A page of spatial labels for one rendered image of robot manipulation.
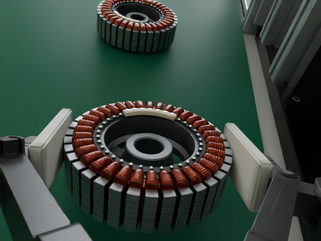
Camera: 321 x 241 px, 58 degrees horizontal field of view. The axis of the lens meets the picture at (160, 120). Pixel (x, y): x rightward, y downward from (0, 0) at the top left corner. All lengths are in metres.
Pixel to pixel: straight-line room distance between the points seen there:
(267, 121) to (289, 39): 0.10
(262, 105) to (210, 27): 0.20
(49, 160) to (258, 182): 0.11
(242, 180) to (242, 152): 0.02
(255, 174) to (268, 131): 0.18
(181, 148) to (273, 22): 0.28
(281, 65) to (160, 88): 0.14
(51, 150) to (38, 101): 0.15
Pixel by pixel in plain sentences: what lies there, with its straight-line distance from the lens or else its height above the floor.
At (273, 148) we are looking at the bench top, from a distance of 0.32.
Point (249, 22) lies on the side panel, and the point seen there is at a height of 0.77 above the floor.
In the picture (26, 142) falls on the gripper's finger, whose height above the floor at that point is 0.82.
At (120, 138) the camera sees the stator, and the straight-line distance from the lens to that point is 0.22.
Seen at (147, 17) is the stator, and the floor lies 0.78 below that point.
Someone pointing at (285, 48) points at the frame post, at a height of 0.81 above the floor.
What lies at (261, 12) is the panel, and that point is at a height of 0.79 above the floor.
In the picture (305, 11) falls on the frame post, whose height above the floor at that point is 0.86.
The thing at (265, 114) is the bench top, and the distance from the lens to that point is 0.36.
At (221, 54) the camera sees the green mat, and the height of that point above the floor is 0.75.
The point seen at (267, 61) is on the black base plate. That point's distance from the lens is 0.43.
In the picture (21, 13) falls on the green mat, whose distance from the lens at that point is 0.48.
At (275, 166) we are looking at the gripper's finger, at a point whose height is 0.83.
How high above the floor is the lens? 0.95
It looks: 42 degrees down
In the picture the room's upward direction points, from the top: 13 degrees clockwise
